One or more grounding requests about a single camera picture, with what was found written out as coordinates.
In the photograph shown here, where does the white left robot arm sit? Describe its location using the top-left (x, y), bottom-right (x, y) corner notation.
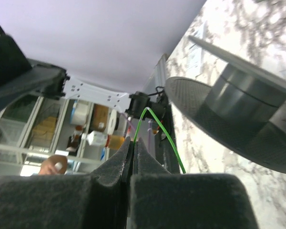
top-left (0, 26), bottom-right (169, 119)

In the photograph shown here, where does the white paper label packet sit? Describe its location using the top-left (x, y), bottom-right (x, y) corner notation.
top-left (187, 44), bottom-right (204, 77)

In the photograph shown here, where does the person hand in background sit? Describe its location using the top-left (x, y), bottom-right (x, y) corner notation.
top-left (38, 155), bottom-right (68, 175)

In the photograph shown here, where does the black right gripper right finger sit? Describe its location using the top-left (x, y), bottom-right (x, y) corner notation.
top-left (130, 139), bottom-right (258, 229)

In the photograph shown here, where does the background storage shelf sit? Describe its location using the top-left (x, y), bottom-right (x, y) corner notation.
top-left (0, 95), bottom-right (128, 176)

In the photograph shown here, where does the black cable spool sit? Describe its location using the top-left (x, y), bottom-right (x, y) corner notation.
top-left (165, 36), bottom-right (286, 174)

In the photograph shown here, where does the green wire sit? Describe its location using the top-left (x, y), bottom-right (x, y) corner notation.
top-left (133, 107), bottom-right (187, 174)

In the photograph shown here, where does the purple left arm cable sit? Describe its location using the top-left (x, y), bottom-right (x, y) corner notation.
top-left (120, 112), bottom-right (153, 148)

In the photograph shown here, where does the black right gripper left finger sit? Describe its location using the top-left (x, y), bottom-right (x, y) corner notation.
top-left (0, 138), bottom-right (131, 229)

